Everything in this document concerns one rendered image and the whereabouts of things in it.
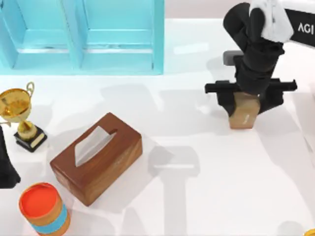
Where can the orange can with blue band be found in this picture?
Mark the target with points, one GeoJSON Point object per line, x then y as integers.
{"type": "Point", "coordinates": [44, 209]}

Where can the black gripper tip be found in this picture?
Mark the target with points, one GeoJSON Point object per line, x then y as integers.
{"type": "Point", "coordinates": [6, 167]}

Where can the light wooden block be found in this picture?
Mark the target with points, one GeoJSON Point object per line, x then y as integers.
{"type": "Point", "coordinates": [243, 115]}

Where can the gold trophy on black base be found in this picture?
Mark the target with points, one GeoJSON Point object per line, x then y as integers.
{"type": "Point", "coordinates": [14, 103]}

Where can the white tissue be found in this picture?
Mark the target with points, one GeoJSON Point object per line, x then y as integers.
{"type": "Point", "coordinates": [91, 145]}

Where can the pale grey rounded box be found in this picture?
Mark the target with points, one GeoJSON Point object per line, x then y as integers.
{"type": "Point", "coordinates": [231, 58]}

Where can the brown wooden tissue box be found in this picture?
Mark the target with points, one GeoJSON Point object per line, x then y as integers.
{"type": "Point", "coordinates": [105, 167]}

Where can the yellow round object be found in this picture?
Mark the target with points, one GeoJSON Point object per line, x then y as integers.
{"type": "Point", "coordinates": [310, 233]}

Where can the light blue rack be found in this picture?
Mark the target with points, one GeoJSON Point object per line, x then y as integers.
{"type": "Point", "coordinates": [118, 37]}

